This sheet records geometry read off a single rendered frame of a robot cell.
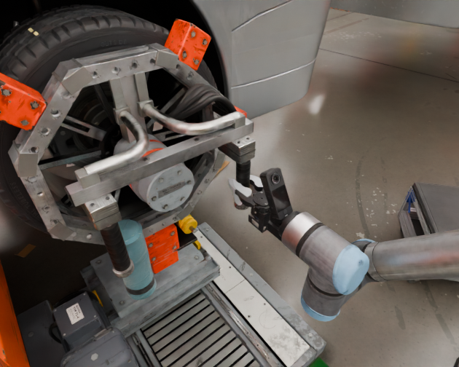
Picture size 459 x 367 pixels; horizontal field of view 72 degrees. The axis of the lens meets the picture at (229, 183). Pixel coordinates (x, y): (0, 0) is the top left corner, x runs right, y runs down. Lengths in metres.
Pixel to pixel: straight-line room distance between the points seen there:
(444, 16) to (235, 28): 2.13
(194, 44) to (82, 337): 0.89
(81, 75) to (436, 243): 0.75
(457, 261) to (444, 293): 1.19
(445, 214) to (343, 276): 1.11
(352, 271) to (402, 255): 0.13
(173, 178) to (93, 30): 0.36
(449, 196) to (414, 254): 1.13
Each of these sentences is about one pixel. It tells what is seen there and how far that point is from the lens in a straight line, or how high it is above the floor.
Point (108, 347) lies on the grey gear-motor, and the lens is 1.07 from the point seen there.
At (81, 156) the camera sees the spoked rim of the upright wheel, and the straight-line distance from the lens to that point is 0.92.
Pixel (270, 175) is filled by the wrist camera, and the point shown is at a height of 0.92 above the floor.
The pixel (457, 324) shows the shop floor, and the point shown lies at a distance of 1.79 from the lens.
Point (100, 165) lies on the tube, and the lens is 0.60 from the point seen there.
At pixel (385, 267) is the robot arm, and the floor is 0.78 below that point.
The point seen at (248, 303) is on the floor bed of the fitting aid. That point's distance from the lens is 1.46.
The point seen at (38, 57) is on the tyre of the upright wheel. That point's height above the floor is 1.13.
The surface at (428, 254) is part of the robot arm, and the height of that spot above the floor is 0.87.
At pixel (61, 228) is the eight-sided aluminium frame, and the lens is 0.89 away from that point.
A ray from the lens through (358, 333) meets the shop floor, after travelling 1.58.
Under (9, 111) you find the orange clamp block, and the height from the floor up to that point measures 1.07.
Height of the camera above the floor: 1.34
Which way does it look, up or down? 39 degrees down
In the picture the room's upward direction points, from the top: straight up
